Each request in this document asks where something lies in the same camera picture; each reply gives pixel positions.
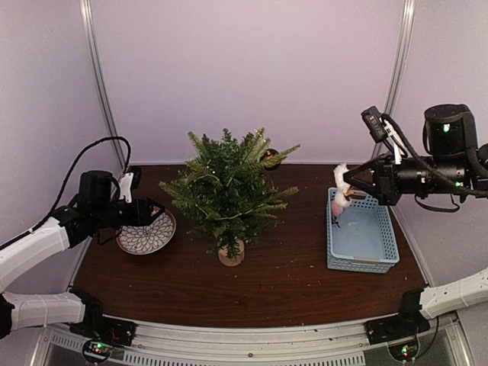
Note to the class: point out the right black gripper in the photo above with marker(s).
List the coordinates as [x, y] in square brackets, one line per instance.
[382, 186]

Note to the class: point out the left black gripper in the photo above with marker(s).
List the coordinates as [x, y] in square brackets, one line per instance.
[142, 208]

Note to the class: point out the white cotton ornament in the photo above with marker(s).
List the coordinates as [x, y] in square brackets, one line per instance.
[342, 187]

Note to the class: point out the pink ornament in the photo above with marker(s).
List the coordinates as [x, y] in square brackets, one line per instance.
[336, 209]

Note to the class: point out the small green christmas tree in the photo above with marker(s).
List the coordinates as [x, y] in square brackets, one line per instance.
[227, 193]

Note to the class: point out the red bauble ornament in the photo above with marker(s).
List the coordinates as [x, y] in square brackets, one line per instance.
[269, 155]

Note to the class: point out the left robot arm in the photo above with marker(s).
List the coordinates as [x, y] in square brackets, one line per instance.
[102, 202]

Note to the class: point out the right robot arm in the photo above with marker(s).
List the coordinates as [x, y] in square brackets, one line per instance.
[456, 165]

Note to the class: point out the patterned ceramic plate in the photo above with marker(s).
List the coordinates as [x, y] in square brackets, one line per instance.
[144, 240]

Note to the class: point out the small black ornament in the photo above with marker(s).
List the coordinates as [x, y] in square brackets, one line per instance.
[335, 222]

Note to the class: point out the light blue plastic basket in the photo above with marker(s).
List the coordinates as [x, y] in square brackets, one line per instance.
[365, 241]

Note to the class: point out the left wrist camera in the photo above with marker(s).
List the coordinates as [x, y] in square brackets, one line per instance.
[129, 181]

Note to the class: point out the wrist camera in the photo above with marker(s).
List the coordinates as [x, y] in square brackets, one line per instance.
[383, 133]
[129, 181]

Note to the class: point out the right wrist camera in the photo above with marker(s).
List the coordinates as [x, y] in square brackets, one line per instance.
[383, 133]

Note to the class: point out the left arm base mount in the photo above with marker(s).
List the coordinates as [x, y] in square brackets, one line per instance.
[96, 325]

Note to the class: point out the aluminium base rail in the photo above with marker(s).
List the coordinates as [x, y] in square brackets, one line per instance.
[342, 343]

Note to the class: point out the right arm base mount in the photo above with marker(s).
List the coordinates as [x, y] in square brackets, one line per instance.
[409, 322]

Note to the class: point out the right aluminium corner post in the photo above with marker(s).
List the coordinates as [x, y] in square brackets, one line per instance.
[402, 52]

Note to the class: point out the aluminium corner post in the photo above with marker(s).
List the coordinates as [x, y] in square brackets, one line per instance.
[90, 33]
[402, 52]

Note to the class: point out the left aluminium corner post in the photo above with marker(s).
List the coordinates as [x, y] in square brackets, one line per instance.
[90, 33]

